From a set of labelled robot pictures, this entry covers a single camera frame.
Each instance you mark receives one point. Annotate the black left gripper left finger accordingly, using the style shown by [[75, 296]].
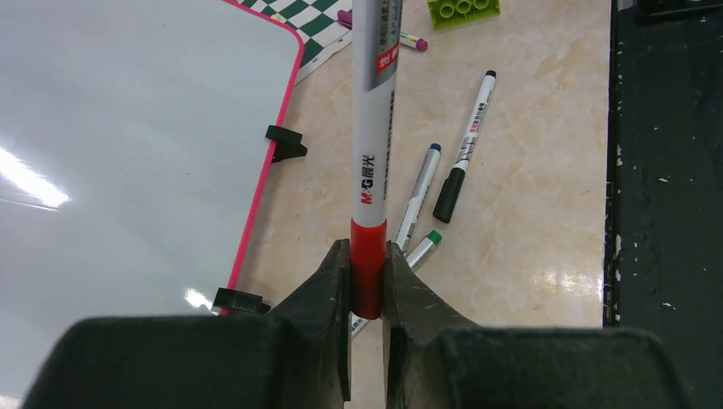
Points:
[[297, 355]]

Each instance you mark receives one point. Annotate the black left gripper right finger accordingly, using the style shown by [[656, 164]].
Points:
[[437, 358]]

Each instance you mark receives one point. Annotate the pink-framed whiteboard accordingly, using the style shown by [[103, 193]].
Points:
[[133, 150]]

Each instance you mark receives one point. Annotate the red marker pen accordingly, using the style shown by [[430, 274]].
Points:
[[376, 28]]

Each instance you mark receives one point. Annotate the blue-capped marker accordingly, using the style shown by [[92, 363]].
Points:
[[417, 197]]

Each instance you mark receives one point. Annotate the green-capped marker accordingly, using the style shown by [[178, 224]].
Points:
[[423, 250]]

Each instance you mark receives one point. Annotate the black-capped marker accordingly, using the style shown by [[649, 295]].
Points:
[[451, 188]]

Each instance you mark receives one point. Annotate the green white chessboard mat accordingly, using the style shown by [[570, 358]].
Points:
[[316, 23]]

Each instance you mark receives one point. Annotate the lime green toy brick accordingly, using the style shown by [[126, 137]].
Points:
[[447, 14]]

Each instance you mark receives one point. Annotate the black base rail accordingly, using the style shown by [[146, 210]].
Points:
[[663, 221]]

